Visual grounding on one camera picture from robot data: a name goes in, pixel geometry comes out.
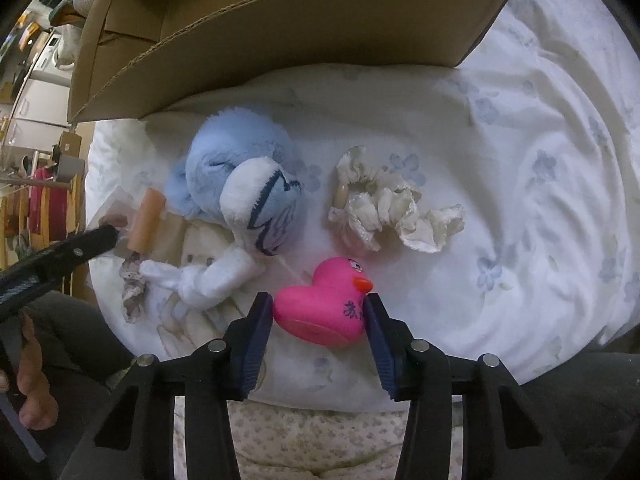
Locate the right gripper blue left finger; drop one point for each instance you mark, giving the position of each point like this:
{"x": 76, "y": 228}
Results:
{"x": 247, "y": 342}

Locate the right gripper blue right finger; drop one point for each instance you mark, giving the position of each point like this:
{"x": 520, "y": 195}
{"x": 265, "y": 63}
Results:
{"x": 388, "y": 341}

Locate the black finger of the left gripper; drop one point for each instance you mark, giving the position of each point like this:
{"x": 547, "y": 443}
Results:
{"x": 42, "y": 271}

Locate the pink rubber duck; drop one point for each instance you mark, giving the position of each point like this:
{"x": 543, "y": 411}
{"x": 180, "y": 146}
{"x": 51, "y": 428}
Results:
{"x": 328, "y": 312}

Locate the beige lace scrunchie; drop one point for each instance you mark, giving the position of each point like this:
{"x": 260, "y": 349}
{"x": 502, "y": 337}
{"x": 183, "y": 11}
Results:
{"x": 134, "y": 290}

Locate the light blue plush toy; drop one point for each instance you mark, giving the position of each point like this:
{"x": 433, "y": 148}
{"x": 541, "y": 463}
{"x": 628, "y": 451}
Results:
{"x": 239, "y": 173}

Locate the person's left hand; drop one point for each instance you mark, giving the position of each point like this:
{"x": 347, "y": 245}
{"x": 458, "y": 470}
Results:
{"x": 40, "y": 410}

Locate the white cabinet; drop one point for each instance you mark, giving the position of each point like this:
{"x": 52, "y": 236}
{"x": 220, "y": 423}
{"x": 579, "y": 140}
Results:
{"x": 39, "y": 116}

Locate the white floral duvet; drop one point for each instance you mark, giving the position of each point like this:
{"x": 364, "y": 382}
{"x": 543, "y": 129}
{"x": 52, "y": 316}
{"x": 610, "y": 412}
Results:
{"x": 494, "y": 207}

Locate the brown cardboard box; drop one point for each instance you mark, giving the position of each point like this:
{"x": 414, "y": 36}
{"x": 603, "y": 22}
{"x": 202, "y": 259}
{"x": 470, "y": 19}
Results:
{"x": 138, "y": 56}

